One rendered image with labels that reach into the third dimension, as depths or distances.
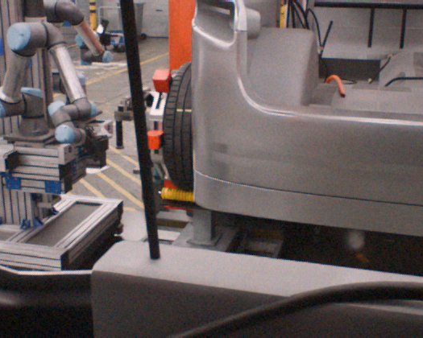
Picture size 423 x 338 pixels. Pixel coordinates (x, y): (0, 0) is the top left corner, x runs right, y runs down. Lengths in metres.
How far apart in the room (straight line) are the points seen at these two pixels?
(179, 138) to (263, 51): 0.55
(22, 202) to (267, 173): 1.86
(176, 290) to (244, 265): 0.06
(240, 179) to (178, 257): 1.58
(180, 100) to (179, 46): 0.78
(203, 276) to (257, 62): 2.28
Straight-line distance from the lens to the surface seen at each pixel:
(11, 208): 3.64
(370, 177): 1.98
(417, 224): 2.09
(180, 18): 3.58
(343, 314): 0.48
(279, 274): 0.51
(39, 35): 2.86
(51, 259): 3.25
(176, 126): 2.84
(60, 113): 2.72
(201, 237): 3.29
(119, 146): 3.12
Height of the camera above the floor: 1.59
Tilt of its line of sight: 18 degrees down
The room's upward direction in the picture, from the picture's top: 1 degrees clockwise
